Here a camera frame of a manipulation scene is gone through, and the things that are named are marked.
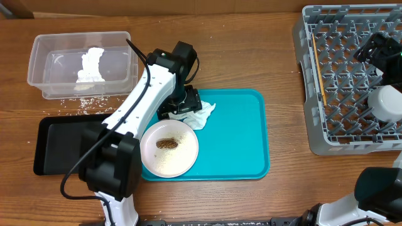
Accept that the grey dishwasher rack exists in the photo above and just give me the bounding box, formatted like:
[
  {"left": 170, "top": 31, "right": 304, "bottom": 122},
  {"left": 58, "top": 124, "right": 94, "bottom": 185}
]
[{"left": 293, "top": 4, "right": 401, "bottom": 155}]

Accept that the white tissue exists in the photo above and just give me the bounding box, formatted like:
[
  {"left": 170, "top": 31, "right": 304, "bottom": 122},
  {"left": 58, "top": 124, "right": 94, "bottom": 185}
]
[
  {"left": 76, "top": 47, "right": 105, "bottom": 83},
  {"left": 168, "top": 101, "right": 216, "bottom": 131}
]

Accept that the brown food scrap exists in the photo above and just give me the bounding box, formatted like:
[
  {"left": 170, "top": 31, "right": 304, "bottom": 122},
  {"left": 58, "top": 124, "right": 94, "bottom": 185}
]
[{"left": 156, "top": 138, "right": 178, "bottom": 149}]

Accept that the grey shallow bowl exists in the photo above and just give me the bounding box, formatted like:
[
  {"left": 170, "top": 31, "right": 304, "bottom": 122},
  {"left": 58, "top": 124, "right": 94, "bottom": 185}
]
[{"left": 367, "top": 85, "right": 402, "bottom": 122}]

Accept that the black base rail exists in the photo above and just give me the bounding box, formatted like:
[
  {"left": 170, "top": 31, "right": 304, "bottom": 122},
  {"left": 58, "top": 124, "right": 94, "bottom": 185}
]
[{"left": 134, "top": 217, "right": 301, "bottom": 226}]

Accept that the black plastic tray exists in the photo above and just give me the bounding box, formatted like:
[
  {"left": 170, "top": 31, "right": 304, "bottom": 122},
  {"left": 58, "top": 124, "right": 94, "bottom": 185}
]
[{"left": 33, "top": 114, "right": 110, "bottom": 176}]

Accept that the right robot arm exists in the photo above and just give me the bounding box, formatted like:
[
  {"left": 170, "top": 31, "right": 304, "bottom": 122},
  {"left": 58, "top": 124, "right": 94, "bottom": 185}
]
[{"left": 292, "top": 33, "right": 401, "bottom": 225}]

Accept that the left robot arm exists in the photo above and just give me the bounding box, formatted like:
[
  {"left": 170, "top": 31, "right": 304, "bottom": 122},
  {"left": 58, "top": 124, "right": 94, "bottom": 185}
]
[{"left": 74, "top": 41, "right": 202, "bottom": 225}]

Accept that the clear plastic bin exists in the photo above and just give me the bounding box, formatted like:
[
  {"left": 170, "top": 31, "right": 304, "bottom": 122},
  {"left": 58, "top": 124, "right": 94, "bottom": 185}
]
[{"left": 27, "top": 31, "right": 138, "bottom": 99}]

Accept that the teal serving tray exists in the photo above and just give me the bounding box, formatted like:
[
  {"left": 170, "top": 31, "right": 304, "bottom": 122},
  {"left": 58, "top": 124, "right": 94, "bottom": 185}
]
[{"left": 142, "top": 89, "right": 269, "bottom": 181}]

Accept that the large white plate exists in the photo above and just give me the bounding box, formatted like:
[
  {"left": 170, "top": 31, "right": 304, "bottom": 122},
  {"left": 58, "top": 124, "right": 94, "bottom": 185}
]
[{"left": 140, "top": 120, "right": 198, "bottom": 178}]

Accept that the wooden chopstick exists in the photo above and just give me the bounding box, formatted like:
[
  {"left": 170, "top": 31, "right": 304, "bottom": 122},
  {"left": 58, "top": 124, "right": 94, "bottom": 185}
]
[{"left": 312, "top": 33, "right": 327, "bottom": 107}]

